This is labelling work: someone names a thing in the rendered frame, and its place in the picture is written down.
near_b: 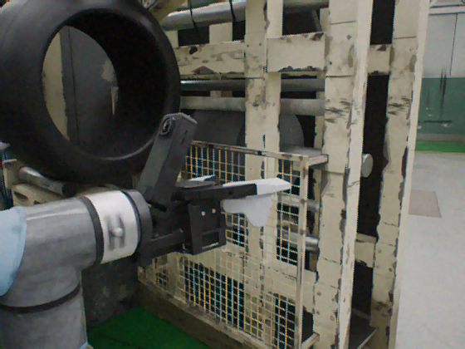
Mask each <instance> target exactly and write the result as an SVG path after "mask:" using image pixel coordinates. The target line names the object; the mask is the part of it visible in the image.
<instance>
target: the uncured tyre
mask: <svg viewBox="0 0 465 349"><path fill-rule="evenodd" d="M64 26H70V27H74V28H75V29H78V30H80V31H82V32H83V33H85V34H86V35H89V36H90V37H92V39H93V40H94V41H96V42H97V43H98V44H100V45H101V48H102V49H103V50H104V51H105V53H106V54H107V55H108V57H109V58H110V62H111V63H112V65H113V67H114V69H115V74H116V76H117V81H118V87H119V97H118V102H117V107H116V109H115V113H114V115H113V116H112V118H111V120H110V123H109V125H108V126H107V127H106V128H105V129H104V130H103V131H102V132H101V134H99V135H98V136H97V137H96V138H94V139H93V140H91V141H90V142H87V143H84V144H82V145H77V146H75V145H73V144H72V143H71V142H69V141H68V140H67V139H66V137H65V136H64V135H63V134H62V133H61V132H60V131H59V130H58V129H57V128H56V125H55V123H54V122H53V120H52V118H51V117H50V115H49V113H48V110H47V105H46V102H45V98H44V95H43V89H42V69H43V64H44V61H45V58H46V55H47V50H48V47H49V46H50V44H51V43H52V41H53V39H54V38H55V36H56V34H57V33H58V32H59V31H60V30H61V29H62V28H63V27H64ZM181 99H182V83H181V76H180V71H179V64H178V61H177V58H176V56H175V54H174V49H173V45H172V44H171V42H170V40H169V38H168V36H167V35H166V33H165V32H164V29H163V27H161V25H160V24H159V22H158V21H157V20H156V18H155V17H154V16H153V14H152V13H151V12H150V11H149V10H148V9H147V8H146V7H145V6H143V5H142V4H141V3H140V2H138V1H137V0H11V1H10V2H8V3H7V4H5V5H4V6H2V7H0V140H1V143H11V146H12V147H13V148H14V149H15V150H12V149H11V147H10V146H9V147H7V148H5V149H4V150H5V151H6V152H7V153H8V154H10V155H11V157H13V158H14V159H15V160H19V161H20V162H21V163H23V164H24V165H26V166H28V167H29V168H31V169H33V170H38V171H40V172H42V173H45V174H48V175H51V176H54V177H57V178H58V179H65V180H67V181H70V182H74V183H77V184H108V183H111V182H115V181H118V180H121V179H128V178H129V177H130V176H132V175H135V174H137V173H138V172H140V171H141V170H143V169H144V167H145V165H146V162H147V159H148V157H149V152H150V151H151V149H152V147H153V144H154V142H155V137H156V135H157V134H158V131H159V128H160V126H161V124H162V121H163V119H164V116H166V115H171V114H178V113H179V111H180V106H181Z"/></svg>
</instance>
